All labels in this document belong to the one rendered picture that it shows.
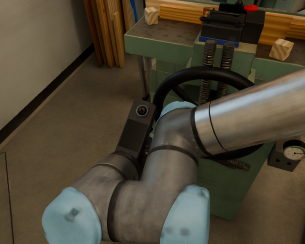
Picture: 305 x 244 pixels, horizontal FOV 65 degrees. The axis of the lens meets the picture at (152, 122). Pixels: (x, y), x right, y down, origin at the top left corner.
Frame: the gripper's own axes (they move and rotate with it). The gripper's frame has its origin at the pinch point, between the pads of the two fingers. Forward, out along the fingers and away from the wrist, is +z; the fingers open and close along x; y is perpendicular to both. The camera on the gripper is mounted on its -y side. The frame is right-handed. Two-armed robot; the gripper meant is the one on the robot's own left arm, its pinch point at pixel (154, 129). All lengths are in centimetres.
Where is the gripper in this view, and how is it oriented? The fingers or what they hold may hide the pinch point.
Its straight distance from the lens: 58.9
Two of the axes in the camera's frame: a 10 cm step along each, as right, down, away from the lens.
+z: 2.9, -2.6, 9.2
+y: -1.9, 9.3, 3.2
